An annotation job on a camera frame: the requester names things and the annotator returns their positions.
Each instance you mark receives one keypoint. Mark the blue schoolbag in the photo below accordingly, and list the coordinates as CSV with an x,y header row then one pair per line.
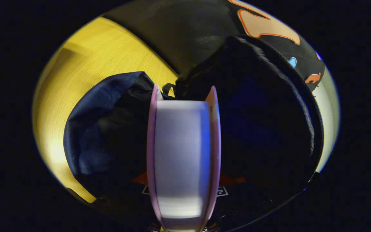
x,y
89,129

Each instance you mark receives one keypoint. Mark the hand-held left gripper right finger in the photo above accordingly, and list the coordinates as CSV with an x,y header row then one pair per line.
x,y
237,203

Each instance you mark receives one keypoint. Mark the pink cover book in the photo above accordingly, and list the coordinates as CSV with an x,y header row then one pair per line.
x,y
182,145

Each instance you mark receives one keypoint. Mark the black backdrop cloth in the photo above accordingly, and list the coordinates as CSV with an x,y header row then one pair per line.
x,y
185,32

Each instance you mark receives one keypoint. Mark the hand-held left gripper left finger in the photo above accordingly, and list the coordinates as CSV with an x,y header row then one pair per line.
x,y
124,206

